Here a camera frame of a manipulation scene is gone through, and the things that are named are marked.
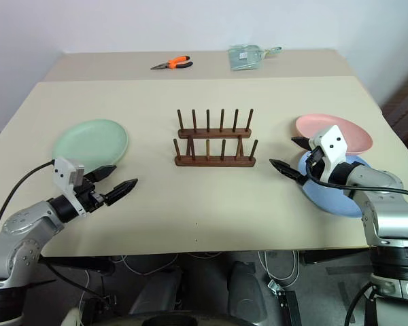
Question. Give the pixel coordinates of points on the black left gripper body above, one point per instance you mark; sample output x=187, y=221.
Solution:
x=89, y=197

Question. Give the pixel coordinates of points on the clear plastic bag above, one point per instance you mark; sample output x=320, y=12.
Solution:
x=245, y=57

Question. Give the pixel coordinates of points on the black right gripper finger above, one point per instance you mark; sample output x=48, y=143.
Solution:
x=287, y=169
x=301, y=142

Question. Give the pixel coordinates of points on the green plate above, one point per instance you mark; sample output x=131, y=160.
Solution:
x=92, y=144

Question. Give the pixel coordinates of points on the pink plate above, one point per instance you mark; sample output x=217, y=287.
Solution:
x=343, y=127

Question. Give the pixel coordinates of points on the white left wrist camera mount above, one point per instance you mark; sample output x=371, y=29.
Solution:
x=67, y=176

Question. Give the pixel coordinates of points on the blue plate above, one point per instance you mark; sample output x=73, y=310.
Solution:
x=326, y=197

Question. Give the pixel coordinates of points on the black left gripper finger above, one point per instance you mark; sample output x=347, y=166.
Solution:
x=120, y=192
x=101, y=172

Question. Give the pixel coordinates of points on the dark rounded robot leg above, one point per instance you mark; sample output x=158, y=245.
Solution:
x=156, y=295
x=246, y=292

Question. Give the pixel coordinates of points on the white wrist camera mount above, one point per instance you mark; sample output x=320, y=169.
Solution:
x=67, y=176
x=331, y=146

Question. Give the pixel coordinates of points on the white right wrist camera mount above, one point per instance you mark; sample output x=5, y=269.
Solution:
x=331, y=146

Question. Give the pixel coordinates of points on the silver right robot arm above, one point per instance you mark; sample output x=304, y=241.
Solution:
x=387, y=217

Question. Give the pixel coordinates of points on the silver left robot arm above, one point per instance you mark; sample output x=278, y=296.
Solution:
x=18, y=231

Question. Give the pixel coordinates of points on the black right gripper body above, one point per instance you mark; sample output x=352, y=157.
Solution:
x=314, y=161

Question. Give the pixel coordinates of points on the wooden dish rack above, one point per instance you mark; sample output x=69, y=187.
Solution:
x=215, y=149

